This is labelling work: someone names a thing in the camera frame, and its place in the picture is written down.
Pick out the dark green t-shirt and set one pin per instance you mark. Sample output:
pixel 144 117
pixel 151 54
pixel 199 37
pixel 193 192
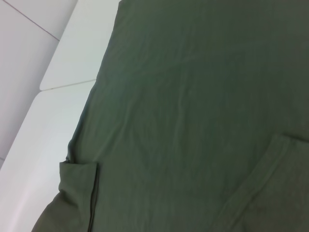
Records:
pixel 193 108

